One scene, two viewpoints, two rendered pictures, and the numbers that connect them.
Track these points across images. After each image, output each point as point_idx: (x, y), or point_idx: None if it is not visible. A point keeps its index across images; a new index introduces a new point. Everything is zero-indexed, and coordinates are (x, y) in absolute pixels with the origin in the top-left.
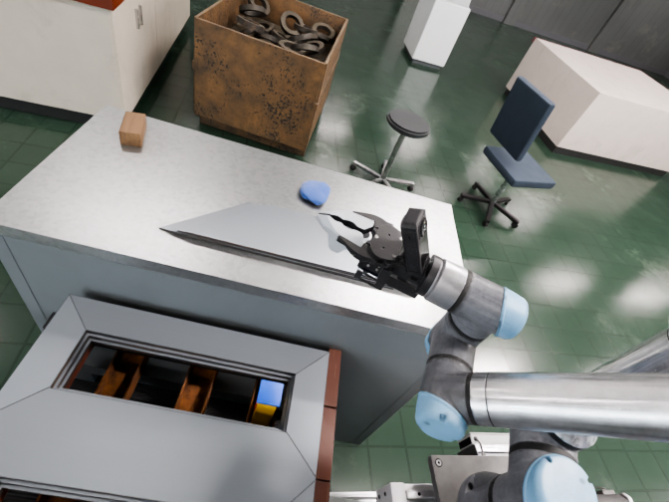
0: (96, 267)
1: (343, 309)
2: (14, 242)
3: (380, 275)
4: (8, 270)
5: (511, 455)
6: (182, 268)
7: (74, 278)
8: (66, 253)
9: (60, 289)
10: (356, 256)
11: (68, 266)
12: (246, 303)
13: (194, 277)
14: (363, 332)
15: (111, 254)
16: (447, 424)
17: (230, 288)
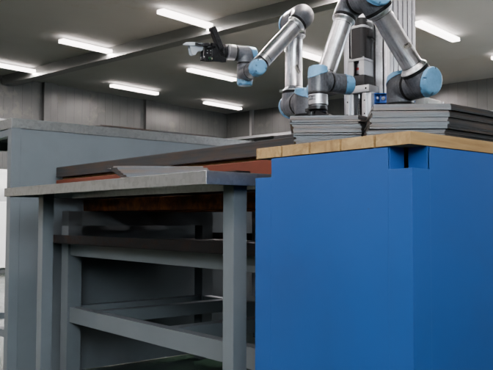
0: (70, 143)
1: (195, 137)
2: (26, 133)
3: (213, 51)
4: (12, 165)
5: (290, 104)
6: (117, 128)
7: (53, 160)
8: (54, 134)
9: (41, 177)
10: (204, 44)
11: (53, 147)
12: (149, 150)
13: (122, 133)
14: None
15: (80, 127)
16: (260, 60)
17: (140, 138)
